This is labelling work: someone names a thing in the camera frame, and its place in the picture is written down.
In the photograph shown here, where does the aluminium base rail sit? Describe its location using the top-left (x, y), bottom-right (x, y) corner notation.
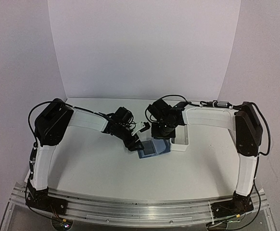
top-left (9, 185), bottom-right (268, 223)

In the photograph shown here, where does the blue leather card holder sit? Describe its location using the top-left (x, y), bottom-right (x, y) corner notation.
top-left (138, 139), bottom-right (171, 159)

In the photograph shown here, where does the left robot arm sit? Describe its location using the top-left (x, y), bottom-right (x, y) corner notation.
top-left (25, 98), bottom-right (150, 215)

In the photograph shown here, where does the white plastic tray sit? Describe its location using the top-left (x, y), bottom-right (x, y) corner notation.
top-left (170, 125), bottom-right (190, 152)

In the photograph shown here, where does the black VIP credit card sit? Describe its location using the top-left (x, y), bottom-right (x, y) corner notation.
top-left (142, 140), bottom-right (155, 156)

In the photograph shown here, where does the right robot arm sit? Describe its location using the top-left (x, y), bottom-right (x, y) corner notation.
top-left (145, 98), bottom-right (271, 218)

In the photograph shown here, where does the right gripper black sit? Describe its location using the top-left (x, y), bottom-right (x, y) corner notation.
top-left (152, 120), bottom-right (178, 140)

